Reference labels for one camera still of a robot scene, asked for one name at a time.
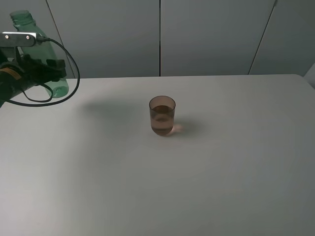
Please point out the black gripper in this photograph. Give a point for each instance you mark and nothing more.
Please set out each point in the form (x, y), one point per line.
(24, 72)

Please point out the green transparent plastic bottle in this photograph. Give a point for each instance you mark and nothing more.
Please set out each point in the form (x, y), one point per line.
(24, 22)

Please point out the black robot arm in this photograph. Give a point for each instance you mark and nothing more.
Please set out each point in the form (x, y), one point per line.
(9, 91)

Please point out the pink translucent plastic cup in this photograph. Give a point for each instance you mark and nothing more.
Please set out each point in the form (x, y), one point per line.
(162, 112)

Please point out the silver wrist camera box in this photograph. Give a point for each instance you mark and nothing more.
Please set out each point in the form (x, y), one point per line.
(17, 39)

